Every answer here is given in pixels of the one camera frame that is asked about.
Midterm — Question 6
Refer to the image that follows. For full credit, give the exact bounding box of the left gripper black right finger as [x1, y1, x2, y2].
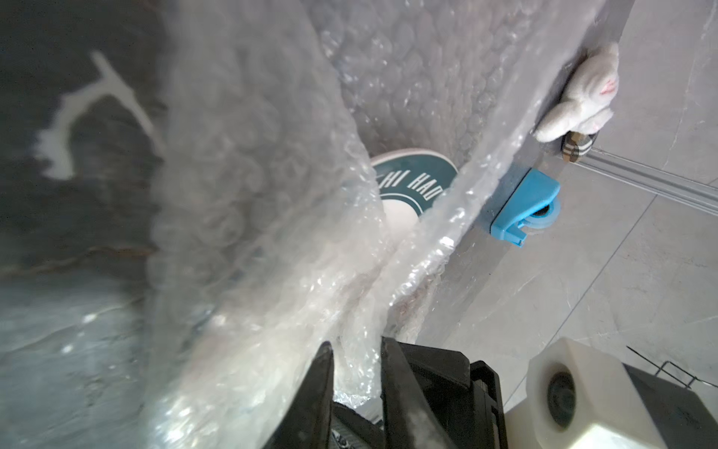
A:
[381, 338, 454, 448]

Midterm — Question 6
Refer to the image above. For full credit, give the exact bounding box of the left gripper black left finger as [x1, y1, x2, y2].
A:
[265, 342, 334, 449]

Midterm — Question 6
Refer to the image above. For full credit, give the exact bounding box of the plaid brown pouch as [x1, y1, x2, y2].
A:
[562, 131, 598, 163]

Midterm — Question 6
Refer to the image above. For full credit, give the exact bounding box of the white plate teal rim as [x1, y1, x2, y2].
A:
[371, 148, 458, 243]

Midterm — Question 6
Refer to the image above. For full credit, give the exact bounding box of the clear bubble wrap sheet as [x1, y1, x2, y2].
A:
[138, 1, 602, 448]

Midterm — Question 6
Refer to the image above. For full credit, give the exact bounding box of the small white bunny plush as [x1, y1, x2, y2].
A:
[534, 42, 619, 142]

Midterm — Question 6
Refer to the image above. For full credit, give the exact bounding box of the blue tape dispenser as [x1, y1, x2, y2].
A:
[490, 168, 561, 247]

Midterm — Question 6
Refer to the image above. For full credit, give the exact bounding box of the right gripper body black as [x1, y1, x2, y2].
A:
[330, 342, 508, 448]

